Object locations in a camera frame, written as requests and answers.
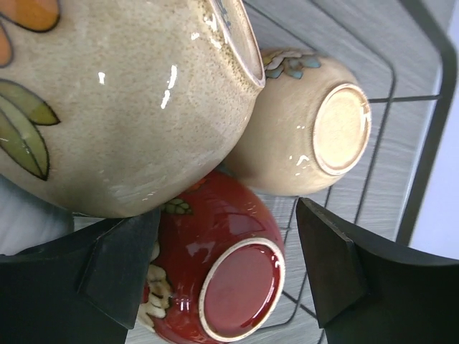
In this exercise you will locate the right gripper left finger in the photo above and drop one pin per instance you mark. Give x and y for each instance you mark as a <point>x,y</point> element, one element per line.
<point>81,288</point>

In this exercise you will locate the beige speckled bowl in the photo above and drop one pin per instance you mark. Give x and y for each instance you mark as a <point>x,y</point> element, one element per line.
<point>112,108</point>

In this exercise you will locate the red patterned bowl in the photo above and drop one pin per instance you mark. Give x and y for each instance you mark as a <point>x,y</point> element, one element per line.
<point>217,269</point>

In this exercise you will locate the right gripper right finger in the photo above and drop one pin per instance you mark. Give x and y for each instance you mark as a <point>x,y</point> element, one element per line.
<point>368,289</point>

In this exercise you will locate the black wire dish rack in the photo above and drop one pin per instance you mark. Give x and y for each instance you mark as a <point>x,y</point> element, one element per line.
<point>403,57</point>

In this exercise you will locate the tan bowl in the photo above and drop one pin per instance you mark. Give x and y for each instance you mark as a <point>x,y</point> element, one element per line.
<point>309,127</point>

